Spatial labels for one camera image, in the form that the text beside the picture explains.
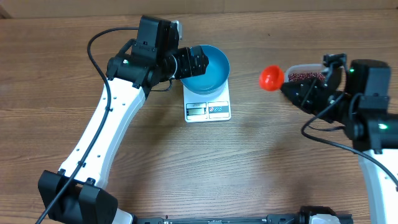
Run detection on orange plastic measuring scoop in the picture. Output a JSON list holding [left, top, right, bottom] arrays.
[[259, 65, 284, 91]]

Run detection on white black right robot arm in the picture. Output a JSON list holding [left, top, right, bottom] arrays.
[[280, 55, 397, 223]]

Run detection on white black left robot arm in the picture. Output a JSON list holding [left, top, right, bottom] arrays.
[[38, 16, 209, 223]]

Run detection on blue bowl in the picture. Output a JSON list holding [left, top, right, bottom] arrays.
[[181, 45, 230, 95]]

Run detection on white digital kitchen scale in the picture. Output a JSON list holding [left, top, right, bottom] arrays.
[[183, 82, 231, 123]]

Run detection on clear plastic bean container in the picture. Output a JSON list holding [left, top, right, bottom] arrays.
[[284, 63, 325, 83]]

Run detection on red adzuki beans in container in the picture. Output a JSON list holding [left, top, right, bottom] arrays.
[[288, 72, 325, 82]]

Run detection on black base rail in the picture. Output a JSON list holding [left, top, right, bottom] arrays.
[[132, 206, 354, 224]]

